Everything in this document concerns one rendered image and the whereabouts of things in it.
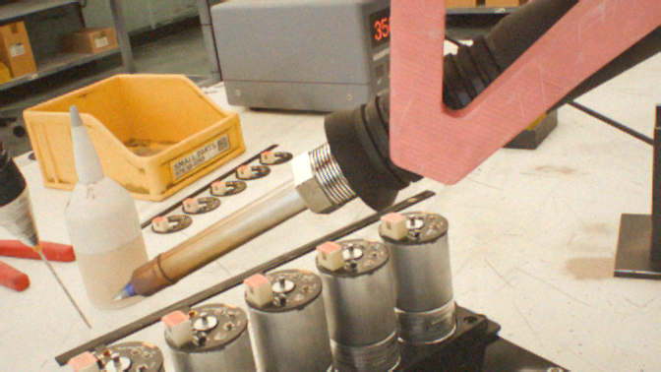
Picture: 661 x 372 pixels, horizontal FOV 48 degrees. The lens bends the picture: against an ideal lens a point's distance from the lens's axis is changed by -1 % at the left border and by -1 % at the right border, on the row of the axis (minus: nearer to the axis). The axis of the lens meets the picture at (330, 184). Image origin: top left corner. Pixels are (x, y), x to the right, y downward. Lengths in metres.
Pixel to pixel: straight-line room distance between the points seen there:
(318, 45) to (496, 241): 0.27
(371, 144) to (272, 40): 0.48
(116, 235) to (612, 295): 0.23
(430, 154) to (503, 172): 0.32
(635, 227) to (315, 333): 0.20
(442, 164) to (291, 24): 0.47
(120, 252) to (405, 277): 0.16
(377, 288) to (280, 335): 0.04
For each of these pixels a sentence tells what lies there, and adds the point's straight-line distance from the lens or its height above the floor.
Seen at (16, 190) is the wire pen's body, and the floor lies 0.88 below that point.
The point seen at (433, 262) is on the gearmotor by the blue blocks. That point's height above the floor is 0.80.
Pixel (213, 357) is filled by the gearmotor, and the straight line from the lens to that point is 0.22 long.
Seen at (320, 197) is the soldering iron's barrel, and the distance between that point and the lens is 0.17.
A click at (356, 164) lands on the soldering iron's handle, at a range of 0.16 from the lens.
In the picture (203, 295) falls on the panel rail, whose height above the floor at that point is 0.81.
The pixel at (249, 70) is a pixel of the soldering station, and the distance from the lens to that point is 0.65.
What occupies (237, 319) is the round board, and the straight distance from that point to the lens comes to 0.23.
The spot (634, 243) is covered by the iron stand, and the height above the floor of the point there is 0.75.
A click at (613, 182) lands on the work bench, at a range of 0.46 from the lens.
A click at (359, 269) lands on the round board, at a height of 0.81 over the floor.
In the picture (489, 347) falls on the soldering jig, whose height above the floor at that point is 0.76.
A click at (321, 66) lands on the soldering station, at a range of 0.61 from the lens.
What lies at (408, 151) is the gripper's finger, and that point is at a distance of 0.15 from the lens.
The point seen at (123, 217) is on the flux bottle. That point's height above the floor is 0.80.
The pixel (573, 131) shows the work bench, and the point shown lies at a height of 0.75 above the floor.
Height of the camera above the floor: 0.93
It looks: 22 degrees down
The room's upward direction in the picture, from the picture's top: 8 degrees counter-clockwise
